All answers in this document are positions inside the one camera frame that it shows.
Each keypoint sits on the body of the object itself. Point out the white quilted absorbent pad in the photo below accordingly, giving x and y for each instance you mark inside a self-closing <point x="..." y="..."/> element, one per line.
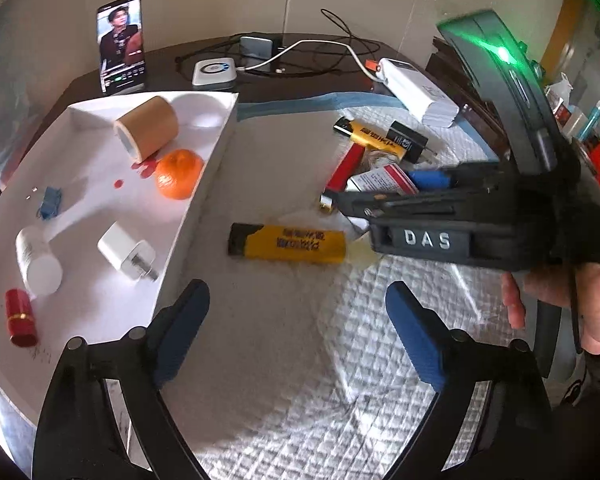
<point x="280" y="360"/>

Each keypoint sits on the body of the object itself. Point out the red lipstick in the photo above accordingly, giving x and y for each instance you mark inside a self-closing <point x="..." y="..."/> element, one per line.
<point x="21" y="317"/>

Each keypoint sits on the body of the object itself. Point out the white pocket router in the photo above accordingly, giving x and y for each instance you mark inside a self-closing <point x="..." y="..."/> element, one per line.
<point x="214" y="74"/>

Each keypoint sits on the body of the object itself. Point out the red lighter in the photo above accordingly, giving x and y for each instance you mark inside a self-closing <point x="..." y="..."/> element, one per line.
<point x="345" y="170"/>

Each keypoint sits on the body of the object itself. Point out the orange tangerine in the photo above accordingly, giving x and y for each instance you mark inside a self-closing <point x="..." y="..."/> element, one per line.
<point x="179" y="174"/>

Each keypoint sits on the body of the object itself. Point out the brown paper tube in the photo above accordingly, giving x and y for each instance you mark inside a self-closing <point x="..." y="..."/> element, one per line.
<point x="147" y="127"/>

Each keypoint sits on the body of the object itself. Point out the white plastic bottle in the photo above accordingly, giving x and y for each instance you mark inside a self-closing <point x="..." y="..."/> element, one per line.
<point x="37" y="260"/>

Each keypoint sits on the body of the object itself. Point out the white cardboard box tray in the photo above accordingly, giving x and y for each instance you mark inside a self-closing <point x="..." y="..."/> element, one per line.
<point x="90" y="260"/>

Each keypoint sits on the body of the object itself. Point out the grey charging hub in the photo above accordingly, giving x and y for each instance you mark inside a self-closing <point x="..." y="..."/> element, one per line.
<point x="257" y="46"/>

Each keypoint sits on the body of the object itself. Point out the smartphone with lit screen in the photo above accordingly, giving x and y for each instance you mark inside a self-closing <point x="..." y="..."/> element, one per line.
<point x="121" y="45"/>

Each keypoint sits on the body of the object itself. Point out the black charger plug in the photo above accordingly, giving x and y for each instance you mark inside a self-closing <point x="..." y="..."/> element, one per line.
<point x="410" y="142"/>

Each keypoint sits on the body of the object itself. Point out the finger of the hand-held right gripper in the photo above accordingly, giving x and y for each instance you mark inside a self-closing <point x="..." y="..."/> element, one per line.
<point x="370" y="204"/>
<point x="430" y="179"/>

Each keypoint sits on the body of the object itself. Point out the white charger plug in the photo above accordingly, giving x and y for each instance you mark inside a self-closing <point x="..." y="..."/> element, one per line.
<point x="125" y="250"/>

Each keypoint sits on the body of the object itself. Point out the small blue clip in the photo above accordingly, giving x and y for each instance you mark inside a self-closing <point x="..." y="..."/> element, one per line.
<point x="50" y="204"/>

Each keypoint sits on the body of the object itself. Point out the white power bank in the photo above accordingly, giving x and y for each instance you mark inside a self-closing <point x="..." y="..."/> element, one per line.
<point x="420" y="92"/>

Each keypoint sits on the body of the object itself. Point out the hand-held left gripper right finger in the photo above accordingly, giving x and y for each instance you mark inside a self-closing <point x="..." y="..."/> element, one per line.
<point x="415" y="335"/>

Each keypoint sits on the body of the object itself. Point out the red and white box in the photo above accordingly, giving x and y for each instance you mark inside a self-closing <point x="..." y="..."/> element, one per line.
<point x="380" y="180"/>

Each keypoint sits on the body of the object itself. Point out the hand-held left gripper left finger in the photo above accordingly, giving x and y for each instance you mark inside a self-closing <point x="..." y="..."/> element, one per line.
<point x="180" y="330"/>

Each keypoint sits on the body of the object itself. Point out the yellow lighter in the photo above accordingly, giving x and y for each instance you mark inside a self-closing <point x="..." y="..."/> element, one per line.
<point x="290" y="244"/>
<point x="367" y="135"/>

